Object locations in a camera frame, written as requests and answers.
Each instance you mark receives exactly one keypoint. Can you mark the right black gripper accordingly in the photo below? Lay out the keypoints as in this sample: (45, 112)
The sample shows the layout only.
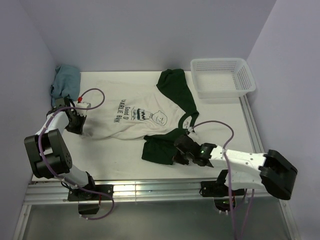
(177, 158)

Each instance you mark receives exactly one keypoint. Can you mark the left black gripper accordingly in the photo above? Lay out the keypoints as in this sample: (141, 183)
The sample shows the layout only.
(79, 130)

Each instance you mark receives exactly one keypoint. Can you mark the white green raglan t-shirt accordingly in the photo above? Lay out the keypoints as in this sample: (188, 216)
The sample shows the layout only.
(158, 113)

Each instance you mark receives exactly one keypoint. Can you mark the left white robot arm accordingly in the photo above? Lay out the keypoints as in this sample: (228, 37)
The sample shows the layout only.
(47, 152)

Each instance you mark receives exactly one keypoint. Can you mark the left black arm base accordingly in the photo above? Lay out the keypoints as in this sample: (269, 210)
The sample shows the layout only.
(89, 203)

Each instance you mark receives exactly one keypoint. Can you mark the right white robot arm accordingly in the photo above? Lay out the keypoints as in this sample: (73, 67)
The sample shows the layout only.
(269, 171)

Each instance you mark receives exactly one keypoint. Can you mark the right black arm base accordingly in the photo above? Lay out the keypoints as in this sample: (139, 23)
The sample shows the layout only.
(220, 193)

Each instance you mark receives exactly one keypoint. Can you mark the crumpled light blue t-shirt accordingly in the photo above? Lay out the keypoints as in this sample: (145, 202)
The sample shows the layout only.
(66, 83)

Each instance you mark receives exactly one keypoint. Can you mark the white plastic perforated basket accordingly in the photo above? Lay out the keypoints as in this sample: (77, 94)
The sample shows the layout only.
(221, 77)

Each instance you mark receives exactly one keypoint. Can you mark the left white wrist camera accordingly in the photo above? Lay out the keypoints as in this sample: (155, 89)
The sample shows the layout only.
(80, 104)

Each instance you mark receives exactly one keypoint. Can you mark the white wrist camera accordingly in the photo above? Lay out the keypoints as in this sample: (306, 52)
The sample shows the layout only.
(80, 104)
(192, 134)

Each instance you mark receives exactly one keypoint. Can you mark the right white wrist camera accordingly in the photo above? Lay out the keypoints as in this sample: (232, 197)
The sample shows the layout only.
(192, 134)

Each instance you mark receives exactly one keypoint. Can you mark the aluminium rail frame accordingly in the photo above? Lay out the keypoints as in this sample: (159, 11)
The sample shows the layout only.
(126, 191)

